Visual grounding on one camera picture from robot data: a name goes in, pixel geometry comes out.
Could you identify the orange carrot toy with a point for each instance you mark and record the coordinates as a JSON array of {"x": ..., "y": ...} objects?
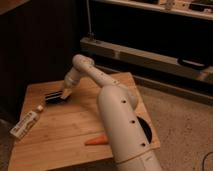
[{"x": 100, "y": 140}]

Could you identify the upper wooden shelf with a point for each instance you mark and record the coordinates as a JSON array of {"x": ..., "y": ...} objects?
[{"x": 166, "y": 8}]

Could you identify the white glue bottle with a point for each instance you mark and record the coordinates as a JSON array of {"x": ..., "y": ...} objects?
[{"x": 26, "y": 123}]

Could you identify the metal vertical pole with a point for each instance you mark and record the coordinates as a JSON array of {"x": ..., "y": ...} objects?
[{"x": 90, "y": 32}]

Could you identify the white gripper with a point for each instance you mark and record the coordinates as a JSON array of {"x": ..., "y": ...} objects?
[{"x": 72, "y": 78}]

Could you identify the wooden table board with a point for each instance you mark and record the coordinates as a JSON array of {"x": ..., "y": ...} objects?
[{"x": 57, "y": 138}]

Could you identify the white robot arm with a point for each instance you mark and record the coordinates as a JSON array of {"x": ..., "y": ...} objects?
[{"x": 116, "y": 103}]

